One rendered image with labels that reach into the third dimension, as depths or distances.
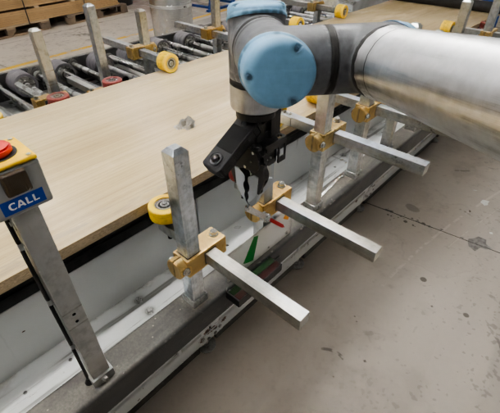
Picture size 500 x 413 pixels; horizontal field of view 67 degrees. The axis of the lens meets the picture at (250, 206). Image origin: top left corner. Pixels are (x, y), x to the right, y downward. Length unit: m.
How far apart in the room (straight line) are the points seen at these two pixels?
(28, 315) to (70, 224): 0.22
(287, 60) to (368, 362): 1.43
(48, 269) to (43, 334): 0.42
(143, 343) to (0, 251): 0.35
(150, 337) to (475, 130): 0.77
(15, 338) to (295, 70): 0.82
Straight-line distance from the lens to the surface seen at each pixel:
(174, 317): 0.94
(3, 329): 0.99
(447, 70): 0.36
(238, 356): 1.68
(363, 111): 1.26
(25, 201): 0.55
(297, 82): 0.50
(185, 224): 0.77
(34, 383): 1.05
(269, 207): 0.97
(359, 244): 0.89
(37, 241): 0.61
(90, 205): 0.98
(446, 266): 2.23
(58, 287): 0.67
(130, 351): 0.92
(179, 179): 0.70
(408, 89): 0.40
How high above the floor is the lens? 1.46
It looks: 38 degrees down
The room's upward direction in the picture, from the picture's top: straight up
